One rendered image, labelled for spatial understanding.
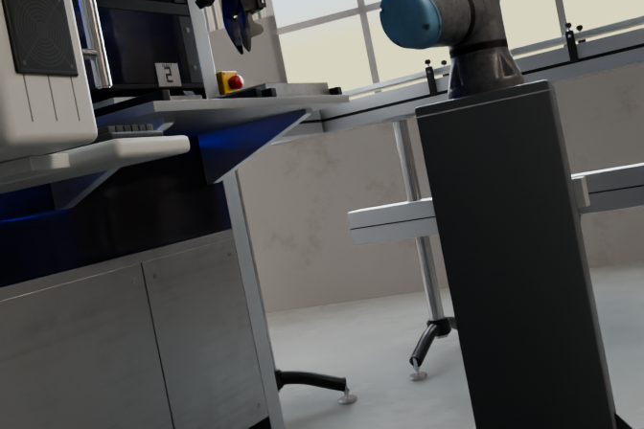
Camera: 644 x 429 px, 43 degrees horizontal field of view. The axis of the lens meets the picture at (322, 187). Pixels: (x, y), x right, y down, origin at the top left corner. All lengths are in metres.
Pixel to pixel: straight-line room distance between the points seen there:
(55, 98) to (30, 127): 0.07
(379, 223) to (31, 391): 1.50
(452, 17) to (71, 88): 0.73
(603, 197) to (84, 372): 1.57
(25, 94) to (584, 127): 3.42
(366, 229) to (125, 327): 1.22
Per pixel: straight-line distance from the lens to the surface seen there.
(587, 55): 2.57
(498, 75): 1.63
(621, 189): 2.59
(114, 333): 1.89
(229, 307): 2.19
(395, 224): 2.85
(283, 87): 1.85
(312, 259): 4.53
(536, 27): 4.26
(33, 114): 1.09
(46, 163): 1.23
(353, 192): 4.42
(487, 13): 1.65
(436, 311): 2.87
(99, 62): 1.25
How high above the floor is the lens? 0.70
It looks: 1 degrees down
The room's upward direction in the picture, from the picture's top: 11 degrees counter-clockwise
